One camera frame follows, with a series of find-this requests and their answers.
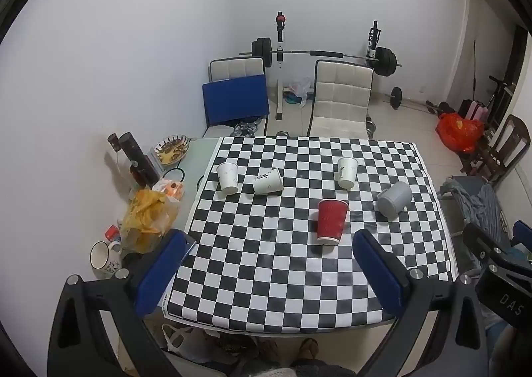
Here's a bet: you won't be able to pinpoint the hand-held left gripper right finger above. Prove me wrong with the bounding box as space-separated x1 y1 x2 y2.
352 228 501 377

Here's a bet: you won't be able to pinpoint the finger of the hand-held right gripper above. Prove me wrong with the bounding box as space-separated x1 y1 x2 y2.
462 222 505 267
512 220 532 255

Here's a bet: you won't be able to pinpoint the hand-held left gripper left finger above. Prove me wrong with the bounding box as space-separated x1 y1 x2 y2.
47 228 198 377

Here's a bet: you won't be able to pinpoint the red paper cup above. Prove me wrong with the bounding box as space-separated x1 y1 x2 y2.
317 198 349 247

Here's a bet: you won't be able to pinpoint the white paper cup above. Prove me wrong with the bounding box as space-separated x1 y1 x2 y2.
216 162 240 195
252 168 284 195
336 157 359 189

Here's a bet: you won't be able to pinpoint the grey cloth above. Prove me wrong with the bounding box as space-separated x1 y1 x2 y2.
441 178 512 249

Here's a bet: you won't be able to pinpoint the blue denim clothing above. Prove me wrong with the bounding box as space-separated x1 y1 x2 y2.
484 311 525 377

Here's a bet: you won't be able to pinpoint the white printed mug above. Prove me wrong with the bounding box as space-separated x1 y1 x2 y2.
90 241 123 276

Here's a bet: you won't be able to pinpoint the yellow plastic bag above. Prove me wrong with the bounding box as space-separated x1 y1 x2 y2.
118 189 181 254

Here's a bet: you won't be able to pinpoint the white plastic bag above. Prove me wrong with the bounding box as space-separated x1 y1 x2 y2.
161 324 225 363

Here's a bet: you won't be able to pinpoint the grey mug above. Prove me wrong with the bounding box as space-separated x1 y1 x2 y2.
376 180 413 220

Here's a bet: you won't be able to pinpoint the orange snack packet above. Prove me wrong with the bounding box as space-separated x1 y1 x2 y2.
152 178 186 200

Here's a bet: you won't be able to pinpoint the dark wooden chair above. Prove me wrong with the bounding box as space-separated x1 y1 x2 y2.
459 114 531 184

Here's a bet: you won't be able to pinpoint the person's sandal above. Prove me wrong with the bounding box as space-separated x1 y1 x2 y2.
297 337 321 363

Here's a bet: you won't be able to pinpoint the dark glass bottle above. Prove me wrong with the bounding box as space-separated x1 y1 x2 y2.
129 161 152 189

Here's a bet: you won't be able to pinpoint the black white checkered tablecloth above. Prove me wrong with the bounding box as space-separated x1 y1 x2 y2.
160 136 460 334

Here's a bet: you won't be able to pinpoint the brown patterned slippers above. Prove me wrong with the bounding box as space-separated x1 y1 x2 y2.
218 333 280 365

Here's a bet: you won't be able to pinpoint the red plastic bag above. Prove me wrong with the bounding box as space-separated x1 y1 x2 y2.
436 112 485 153

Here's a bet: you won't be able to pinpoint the black cylinder flask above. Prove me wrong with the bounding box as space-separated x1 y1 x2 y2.
118 133 161 178

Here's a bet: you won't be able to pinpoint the patterned bowl with food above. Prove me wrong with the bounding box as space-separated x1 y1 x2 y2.
154 135 191 166

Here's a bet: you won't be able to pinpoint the grey fuzzy clothing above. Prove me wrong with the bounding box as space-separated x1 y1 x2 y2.
245 364 358 377

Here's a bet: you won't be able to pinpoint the pink luggage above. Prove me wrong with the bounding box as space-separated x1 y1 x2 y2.
459 99 489 122

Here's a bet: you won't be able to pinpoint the black scooter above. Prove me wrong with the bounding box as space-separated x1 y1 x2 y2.
484 75 517 120

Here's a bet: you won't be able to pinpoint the dark wooden door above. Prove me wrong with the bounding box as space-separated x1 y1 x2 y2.
496 24 529 120

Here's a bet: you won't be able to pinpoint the black dumbbell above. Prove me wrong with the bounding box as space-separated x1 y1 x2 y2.
390 87 441 114

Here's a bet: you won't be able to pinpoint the white padded chair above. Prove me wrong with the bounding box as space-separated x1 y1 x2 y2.
203 57 271 137
308 60 375 139

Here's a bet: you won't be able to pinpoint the blue cushion board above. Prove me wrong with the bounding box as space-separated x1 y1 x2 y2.
202 74 270 128

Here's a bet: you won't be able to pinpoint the barbell with black plates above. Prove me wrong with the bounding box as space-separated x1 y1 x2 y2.
240 37 402 78

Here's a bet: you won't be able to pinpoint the clear plastic bag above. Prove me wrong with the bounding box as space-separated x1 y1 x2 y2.
289 78 313 107

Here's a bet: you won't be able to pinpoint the barbell rack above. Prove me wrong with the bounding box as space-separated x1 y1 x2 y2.
272 11 382 120

